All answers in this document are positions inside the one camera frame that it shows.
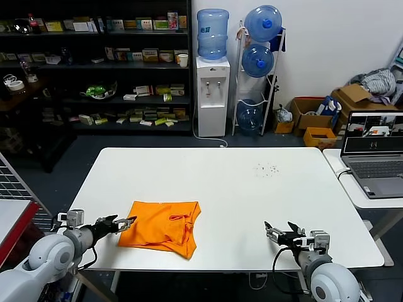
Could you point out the white folding stool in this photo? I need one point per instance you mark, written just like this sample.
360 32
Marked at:
399 63

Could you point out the white carton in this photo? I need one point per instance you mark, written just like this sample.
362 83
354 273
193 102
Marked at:
85 120

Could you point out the blue white bag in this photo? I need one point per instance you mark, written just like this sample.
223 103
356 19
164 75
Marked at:
329 107

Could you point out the yellow tan medicine box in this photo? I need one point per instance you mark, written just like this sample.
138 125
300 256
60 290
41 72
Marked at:
150 55

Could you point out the red-edged white cart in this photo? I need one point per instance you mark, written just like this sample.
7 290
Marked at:
12 217

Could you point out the white orange medicine box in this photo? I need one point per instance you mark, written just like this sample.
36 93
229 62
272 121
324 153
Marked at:
166 56

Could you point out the white red flat box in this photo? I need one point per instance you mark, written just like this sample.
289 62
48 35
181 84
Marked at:
146 123

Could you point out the yellow green medicine box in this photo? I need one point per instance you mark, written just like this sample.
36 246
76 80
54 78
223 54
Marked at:
162 89

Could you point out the orange cardboard box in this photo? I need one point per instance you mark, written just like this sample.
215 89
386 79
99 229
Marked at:
319 140

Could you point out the cola bottle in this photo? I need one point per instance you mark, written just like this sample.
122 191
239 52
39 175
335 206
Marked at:
33 23

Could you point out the white upright medicine box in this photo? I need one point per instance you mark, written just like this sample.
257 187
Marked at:
109 53

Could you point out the white red medicine box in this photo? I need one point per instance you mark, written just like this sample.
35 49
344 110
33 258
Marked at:
144 90

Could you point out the dark glass bowl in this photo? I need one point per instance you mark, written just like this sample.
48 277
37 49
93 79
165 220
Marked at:
21 26

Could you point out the grey clothes pile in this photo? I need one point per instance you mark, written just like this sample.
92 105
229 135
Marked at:
378 82

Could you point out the bowl with green packets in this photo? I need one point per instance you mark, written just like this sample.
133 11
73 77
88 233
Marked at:
97 92

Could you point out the open brown cardboard box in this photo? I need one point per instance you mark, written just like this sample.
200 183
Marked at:
311 124

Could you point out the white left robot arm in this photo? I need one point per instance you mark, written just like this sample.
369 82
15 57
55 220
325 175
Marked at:
50 258

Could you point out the white plastic bag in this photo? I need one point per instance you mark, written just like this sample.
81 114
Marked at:
284 114

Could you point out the yellow cardboard box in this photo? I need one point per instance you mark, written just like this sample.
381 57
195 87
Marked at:
283 127

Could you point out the yellow flat carton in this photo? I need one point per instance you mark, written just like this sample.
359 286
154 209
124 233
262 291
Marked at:
160 122

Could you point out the dark wooden desk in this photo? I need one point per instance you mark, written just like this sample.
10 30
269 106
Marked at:
37 126

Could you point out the small white tray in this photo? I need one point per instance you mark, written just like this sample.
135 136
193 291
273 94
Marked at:
52 59

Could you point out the white water dispenser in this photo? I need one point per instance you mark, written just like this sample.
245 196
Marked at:
212 104

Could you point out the white paper cup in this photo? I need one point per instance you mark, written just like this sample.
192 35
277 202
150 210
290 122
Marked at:
183 60

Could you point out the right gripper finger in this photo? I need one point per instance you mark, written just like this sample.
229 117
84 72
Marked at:
275 234
297 230

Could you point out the white yellow medicine box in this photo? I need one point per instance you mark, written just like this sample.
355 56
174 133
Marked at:
176 53

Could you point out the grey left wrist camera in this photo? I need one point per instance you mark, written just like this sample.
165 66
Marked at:
75 218

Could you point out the small white table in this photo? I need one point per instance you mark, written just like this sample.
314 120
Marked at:
352 195

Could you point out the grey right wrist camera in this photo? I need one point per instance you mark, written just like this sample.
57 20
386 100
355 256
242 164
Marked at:
321 240

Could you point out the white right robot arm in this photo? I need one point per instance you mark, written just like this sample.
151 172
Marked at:
333 283

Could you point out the white tape roll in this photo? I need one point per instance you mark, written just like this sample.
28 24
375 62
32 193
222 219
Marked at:
15 87

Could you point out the yellow brown carton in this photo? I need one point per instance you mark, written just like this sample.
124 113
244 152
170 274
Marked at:
179 114

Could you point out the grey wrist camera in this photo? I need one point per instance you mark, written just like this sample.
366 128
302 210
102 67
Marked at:
75 218
321 240

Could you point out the black shelving unit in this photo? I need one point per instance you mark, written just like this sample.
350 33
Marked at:
78 66

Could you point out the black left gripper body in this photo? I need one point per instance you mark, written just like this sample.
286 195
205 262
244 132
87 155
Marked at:
105 228

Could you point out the pale pink cloth strip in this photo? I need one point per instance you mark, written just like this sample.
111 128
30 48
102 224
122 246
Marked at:
241 34

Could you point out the labelled blue water jug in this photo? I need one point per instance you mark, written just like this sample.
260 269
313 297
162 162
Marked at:
212 34

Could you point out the yellow green flat box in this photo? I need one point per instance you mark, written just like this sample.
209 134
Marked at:
100 121

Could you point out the tall pink box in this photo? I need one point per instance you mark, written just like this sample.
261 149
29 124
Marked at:
172 21

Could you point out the dark blue bottle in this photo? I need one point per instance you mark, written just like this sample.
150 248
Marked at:
66 56

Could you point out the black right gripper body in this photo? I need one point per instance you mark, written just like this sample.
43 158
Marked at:
297 242

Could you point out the wide white box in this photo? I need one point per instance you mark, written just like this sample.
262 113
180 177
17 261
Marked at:
83 26

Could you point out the white teal medicine box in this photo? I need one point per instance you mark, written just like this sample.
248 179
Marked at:
134 57

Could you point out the orange t-shirt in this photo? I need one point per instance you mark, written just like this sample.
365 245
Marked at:
151 223

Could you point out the large brown cardboard box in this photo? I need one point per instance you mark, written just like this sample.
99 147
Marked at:
349 97

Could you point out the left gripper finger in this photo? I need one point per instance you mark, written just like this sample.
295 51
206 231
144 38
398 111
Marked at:
124 224
108 218

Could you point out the grey laptop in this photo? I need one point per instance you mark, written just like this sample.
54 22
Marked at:
374 170

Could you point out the orange blue medicine box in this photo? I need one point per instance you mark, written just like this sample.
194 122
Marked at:
121 55

